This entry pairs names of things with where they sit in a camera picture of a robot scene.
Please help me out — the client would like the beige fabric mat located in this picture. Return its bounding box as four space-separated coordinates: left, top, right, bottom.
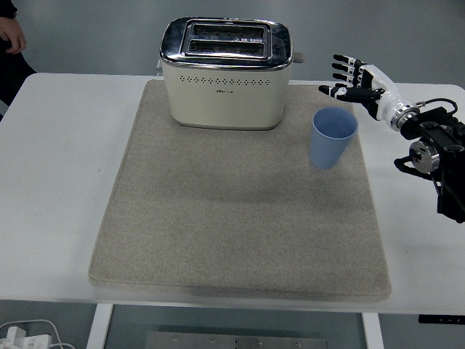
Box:
88 79 393 303

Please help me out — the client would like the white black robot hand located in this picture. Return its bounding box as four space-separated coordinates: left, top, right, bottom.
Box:
318 53 406 123

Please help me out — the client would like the black table control box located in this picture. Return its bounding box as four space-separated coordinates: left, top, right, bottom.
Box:
417 314 465 324

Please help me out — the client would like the white table leg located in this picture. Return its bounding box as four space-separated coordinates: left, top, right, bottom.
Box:
361 311 385 349
86 303 114 349

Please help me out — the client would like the grey metal plate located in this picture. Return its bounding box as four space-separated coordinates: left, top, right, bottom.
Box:
145 331 330 349

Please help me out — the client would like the person's hand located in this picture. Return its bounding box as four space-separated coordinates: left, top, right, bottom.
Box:
0 16 28 55

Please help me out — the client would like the white power cable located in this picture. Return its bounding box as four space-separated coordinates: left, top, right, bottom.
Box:
0 318 76 349

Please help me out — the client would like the white power strip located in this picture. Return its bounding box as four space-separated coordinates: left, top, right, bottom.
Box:
0 326 52 349

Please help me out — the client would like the blue ribbed plastic cup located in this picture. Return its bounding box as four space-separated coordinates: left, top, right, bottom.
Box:
309 107 359 170

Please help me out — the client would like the cream and chrome toaster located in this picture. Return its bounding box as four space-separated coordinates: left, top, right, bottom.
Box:
156 16 306 132

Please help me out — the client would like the person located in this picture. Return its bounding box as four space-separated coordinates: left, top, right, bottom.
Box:
0 0 37 121

